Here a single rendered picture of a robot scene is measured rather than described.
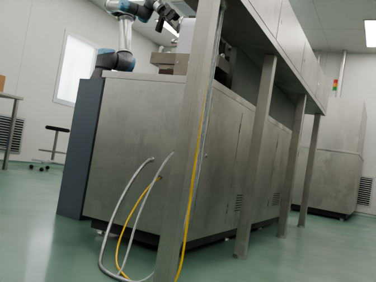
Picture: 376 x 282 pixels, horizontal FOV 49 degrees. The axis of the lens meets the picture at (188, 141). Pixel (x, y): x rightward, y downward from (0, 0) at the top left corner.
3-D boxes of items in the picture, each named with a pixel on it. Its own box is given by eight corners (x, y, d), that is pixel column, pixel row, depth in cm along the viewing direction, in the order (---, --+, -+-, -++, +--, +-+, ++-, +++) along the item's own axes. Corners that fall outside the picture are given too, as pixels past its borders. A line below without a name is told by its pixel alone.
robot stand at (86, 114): (55, 214, 266) (79, 78, 270) (76, 212, 284) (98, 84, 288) (79, 220, 257) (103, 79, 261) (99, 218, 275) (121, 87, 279)
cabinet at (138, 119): (230, 210, 450) (242, 133, 453) (288, 223, 422) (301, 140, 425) (78, 233, 222) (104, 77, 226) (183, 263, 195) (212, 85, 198)
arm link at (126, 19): (109, 72, 281) (112, 4, 298) (129, 78, 289) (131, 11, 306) (116, 65, 272) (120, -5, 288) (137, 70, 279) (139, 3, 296)
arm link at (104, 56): (92, 66, 277) (95, 47, 277) (110, 71, 284) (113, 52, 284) (98, 64, 267) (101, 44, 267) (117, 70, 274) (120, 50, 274)
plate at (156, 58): (163, 70, 236) (165, 60, 236) (228, 74, 219) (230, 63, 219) (149, 62, 222) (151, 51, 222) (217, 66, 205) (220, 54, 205)
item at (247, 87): (297, 136, 427) (301, 113, 427) (301, 136, 425) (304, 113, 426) (224, 89, 225) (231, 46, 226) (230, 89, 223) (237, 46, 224)
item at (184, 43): (173, 68, 238) (178, 37, 239) (210, 70, 228) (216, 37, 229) (173, 67, 238) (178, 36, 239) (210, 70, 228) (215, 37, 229)
